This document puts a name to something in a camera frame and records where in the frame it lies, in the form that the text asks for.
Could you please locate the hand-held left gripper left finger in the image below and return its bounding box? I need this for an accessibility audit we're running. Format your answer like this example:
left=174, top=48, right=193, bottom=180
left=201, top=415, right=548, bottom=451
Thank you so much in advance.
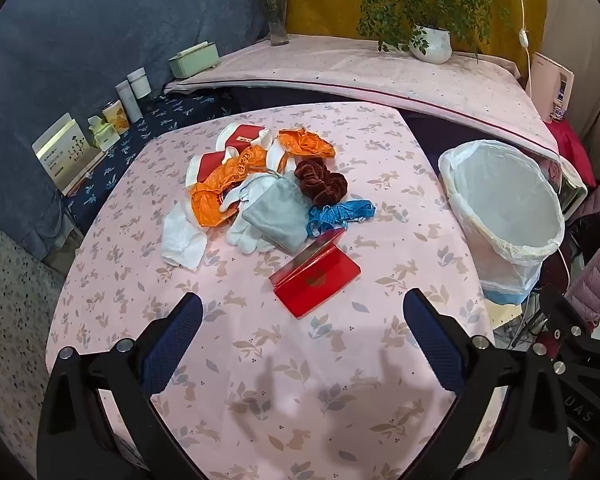
left=36, top=291, right=204, bottom=480

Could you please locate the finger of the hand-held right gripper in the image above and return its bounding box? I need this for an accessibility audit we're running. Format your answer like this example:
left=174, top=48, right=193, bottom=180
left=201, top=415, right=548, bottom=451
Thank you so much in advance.
left=539, top=284, right=595, bottom=362

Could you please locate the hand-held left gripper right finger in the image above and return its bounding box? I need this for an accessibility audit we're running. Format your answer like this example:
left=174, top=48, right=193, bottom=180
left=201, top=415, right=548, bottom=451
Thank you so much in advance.
left=402, top=288, right=572, bottom=480

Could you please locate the white paper towel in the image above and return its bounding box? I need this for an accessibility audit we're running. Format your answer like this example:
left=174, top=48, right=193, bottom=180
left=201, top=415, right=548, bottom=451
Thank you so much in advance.
left=161, top=199, right=207, bottom=272

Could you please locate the white lined waste bin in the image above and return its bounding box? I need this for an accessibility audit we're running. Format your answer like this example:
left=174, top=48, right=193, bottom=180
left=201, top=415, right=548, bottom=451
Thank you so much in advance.
left=437, top=139, right=566, bottom=306

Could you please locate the white knit glove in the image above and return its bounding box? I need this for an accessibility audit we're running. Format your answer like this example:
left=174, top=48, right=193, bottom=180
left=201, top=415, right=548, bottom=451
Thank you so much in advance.
left=225, top=172, right=286, bottom=256

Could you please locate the red hinged case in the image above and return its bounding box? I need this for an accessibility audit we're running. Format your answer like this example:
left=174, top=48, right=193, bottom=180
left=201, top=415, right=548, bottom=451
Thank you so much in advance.
left=269, top=227, right=363, bottom=320

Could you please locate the orange plastic bag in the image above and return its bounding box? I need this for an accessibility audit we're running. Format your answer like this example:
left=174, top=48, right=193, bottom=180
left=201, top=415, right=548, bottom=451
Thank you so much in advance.
left=190, top=147, right=268, bottom=228
left=275, top=129, right=337, bottom=160

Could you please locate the blue patterned ribbon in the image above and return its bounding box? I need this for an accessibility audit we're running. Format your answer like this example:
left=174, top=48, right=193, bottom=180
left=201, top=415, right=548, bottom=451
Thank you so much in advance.
left=306, top=199, right=377, bottom=239

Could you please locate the grey cloth pouch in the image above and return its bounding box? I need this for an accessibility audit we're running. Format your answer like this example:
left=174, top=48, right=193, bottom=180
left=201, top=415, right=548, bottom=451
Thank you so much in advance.
left=241, top=170, right=315, bottom=253

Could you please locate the red and white packet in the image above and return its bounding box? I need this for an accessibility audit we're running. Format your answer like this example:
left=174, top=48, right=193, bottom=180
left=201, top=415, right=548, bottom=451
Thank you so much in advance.
left=186, top=150, right=231, bottom=188
left=216, top=122, right=272, bottom=158

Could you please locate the brown velvet scrunchie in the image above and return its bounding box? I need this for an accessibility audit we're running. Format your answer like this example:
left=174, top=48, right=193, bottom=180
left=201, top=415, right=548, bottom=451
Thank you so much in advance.
left=294, top=156, right=349, bottom=208

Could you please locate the pink rabbit print tablecloth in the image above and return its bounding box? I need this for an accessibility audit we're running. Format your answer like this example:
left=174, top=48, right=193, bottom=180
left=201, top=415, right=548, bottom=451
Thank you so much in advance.
left=45, top=102, right=496, bottom=480

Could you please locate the red cloth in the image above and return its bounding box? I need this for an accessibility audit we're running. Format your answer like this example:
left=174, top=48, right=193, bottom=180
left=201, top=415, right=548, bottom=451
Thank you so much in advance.
left=545, top=120, right=598, bottom=188

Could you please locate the small green and white box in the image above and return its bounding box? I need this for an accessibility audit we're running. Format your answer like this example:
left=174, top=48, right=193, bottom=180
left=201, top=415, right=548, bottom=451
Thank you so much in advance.
left=87, top=116, right=120, bottom=152

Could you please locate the pink electric kettle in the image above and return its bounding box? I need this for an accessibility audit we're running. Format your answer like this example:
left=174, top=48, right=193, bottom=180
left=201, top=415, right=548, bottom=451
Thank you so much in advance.
left=529, top=51, right=576, bottom=123

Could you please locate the orange print box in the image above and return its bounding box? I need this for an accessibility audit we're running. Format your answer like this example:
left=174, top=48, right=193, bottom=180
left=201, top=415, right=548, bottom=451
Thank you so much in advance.
left=102, top=101, right=130, bottom=136

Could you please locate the tall white canister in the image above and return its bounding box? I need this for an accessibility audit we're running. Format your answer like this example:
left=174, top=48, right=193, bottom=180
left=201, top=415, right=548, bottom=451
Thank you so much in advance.
left=115, top=80, right=143, bottom=123

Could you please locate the short white canister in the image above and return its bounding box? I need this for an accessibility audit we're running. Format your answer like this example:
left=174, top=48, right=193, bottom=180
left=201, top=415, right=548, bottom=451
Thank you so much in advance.
left=127, top=67, right=152, bottom=101

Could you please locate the green tissue box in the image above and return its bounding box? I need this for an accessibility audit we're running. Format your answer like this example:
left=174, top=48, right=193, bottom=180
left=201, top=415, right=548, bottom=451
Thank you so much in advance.
left=168, top=40, right=222, bottom=80

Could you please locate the pink dotted table cloth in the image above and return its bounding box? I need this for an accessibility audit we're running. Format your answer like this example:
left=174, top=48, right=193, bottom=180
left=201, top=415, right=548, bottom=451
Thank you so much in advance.
left=162, top=34, right=563, bottom=161

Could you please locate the beige curtain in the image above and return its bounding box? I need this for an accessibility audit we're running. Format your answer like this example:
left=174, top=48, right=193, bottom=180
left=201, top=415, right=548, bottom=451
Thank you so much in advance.
left=542, top=0, right=600, bottom=176

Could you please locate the green plant in white pot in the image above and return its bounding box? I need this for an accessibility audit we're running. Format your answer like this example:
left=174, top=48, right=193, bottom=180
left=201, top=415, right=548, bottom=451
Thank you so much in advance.
left=322, top=0, right=511, bottom=66

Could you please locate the blue hanging cloth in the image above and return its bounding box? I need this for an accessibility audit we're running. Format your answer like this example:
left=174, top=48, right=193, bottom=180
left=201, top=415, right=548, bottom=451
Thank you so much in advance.
left=0, top=0, right=288, bottom=261

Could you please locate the glass vase with pink flowers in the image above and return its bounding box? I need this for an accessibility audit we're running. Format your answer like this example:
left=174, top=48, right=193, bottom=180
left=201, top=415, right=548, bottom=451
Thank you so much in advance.
left=244, top=0, right=295, bottom=47

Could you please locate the mustard yellow hanging cloth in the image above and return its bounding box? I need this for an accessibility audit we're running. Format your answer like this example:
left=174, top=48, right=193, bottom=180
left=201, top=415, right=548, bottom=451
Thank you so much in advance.
left=284, top=0, right=548, bottom=61

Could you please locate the white cable with switch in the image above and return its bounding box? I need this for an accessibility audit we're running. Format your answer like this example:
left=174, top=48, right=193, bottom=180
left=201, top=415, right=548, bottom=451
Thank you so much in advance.
left=510, top=0, right=536, bottom=96

